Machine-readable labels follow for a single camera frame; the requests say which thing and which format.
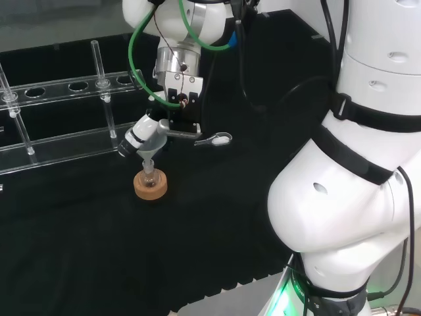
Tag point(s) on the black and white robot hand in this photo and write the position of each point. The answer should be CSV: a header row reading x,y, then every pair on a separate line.
x,y
192,112

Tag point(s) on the clear plastic funnel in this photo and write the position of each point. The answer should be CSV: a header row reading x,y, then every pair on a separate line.
x,y
153,148

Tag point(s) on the clear weighing funnel, white powder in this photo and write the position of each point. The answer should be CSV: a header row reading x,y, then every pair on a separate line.
x,y
220,140

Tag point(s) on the clear round-bottom flask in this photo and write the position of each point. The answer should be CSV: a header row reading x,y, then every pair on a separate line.
x,y
149,180

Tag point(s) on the clear funnel stand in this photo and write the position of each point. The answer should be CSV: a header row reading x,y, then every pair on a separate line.
x,y
56,89

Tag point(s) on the black cloth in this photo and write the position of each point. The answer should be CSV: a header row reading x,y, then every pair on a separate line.
x,y
98,247

